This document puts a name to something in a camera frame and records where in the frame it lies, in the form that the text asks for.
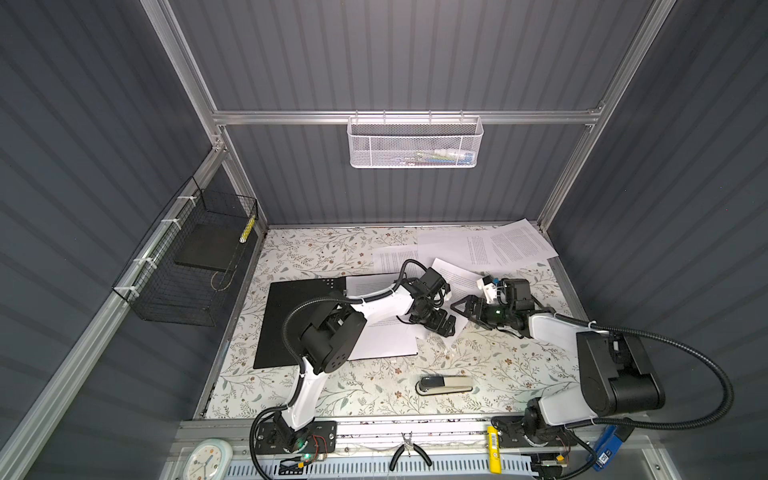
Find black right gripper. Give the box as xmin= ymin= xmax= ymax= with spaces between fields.
xmin=452 ymin=296 xmax=514 ymax=328

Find black file folder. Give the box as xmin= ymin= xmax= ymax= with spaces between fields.
xmin=253 ymin=272 xmax=421 ymax=370

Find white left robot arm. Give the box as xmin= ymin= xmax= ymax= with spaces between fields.
xmin=249 ymin=259 xmax=456 ymax=453

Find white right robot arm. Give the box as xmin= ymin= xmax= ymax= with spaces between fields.
xmin=451 ymin=277 xmax=735 ymax=446

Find grey black stapler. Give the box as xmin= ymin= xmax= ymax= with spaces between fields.
xmin=415 ymin=375 xmax=474 ymax=396

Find pens in white basket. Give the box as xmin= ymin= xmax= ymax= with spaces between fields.
xmin=398 ymin=149 xmax=476 ymax=167

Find yellow utility knife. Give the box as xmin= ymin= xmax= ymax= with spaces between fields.
xmin=486 ymin=426 xmax=502 ymax=474

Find yellow marker in basket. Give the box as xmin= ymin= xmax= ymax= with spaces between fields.
xmin=239 ymin=216 xmax=256 ymax=244

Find black pad in basket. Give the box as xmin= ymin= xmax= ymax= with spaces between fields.
xmin=174 ymin=224 xmax=244 ymax=273

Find black handled pliers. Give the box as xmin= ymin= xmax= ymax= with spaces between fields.
xmin=388 ymin=434 xmax=434 ymax=472

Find white wire mesh basket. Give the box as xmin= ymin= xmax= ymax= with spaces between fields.
xmin=346 ymin=115 xmax=484 ymax=169

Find black wire basket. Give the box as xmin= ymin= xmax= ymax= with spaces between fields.
xmin=113 ymin=179 xmax=259 ymax=327

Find white wall clock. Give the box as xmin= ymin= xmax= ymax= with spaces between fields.
xmin=180 ymin=438 xmax=234 ymax=480

